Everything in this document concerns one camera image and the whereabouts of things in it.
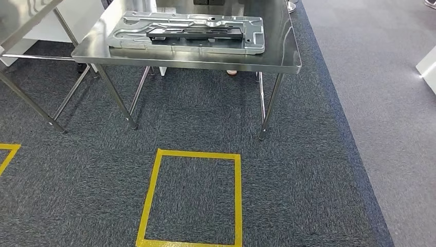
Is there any small stainless steel table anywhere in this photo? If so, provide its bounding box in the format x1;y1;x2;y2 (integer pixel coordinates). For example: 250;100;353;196
0;0;100;134

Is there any white cabinet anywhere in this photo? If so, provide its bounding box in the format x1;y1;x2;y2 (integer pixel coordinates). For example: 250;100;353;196
0;0;106;67

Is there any black plastic frame part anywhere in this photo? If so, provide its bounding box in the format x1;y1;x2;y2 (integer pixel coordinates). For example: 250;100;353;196
146;27;244;41

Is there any stainless steel workbench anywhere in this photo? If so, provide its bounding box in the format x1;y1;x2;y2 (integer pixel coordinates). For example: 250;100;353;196
70;0;303;141

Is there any white furniture corner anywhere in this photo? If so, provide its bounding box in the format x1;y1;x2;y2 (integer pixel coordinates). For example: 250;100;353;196
415;46;436;95

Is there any aluminium fixture plate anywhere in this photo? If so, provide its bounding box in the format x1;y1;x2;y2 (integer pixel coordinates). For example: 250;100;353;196
106;11;266;55

